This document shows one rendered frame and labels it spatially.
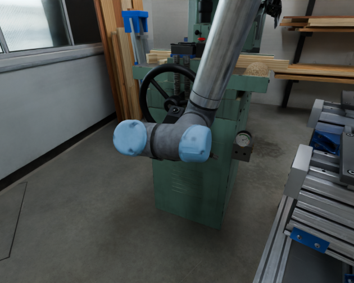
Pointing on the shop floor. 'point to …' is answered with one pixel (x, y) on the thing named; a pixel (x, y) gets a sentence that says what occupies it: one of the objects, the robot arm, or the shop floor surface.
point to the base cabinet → (200, 175)
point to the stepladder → (140, 21)
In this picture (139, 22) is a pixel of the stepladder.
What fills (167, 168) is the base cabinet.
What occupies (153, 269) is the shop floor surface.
